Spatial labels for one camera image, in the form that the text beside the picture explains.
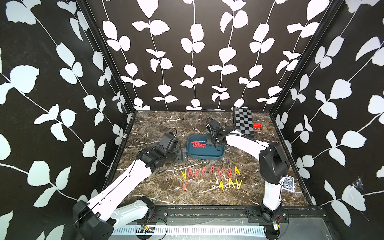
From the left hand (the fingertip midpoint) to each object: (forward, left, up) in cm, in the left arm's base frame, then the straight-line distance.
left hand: (181, 153), depth 76 cm
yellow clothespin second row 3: (-11, -22, -18) cm, 31 cm away
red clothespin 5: (-5, -28, -18) cm, 33 cm away
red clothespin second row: (-11, -1, -18) cm, 21 cm away
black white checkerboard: (+35, -45, -16) cm, 59 cm away
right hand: (+15, -16, -10) cm, 24 cm away
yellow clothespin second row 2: (-12, -32, -18) cm, 38 cm away
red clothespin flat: (+16, -9, -18) cm, 25 cm away
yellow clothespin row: (-4, -32, -17) cm, 37 cm away
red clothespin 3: (-5, -22, -18) cm, 29 cm away
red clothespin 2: (-3, -12, -17) cm, 21 cm away
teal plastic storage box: (+12, -10, -18) cm, 24 cm away
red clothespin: (-2, -18, -18) cm, 25 cm away
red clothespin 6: (-3, -4, -18) cm, 18 cm away
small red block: (+30, -55, -16) cm, 64 cm away
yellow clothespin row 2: (-5, 0, -18) cm, 19 cm away
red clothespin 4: (-4, -8, -18) cm, 20 cm away
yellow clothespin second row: (-11, -27, -18) cm, 34 cm away
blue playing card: (-13, -60, -17) cm, 64 cm away
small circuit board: (-30, +19, -20) cm, 41 cm away
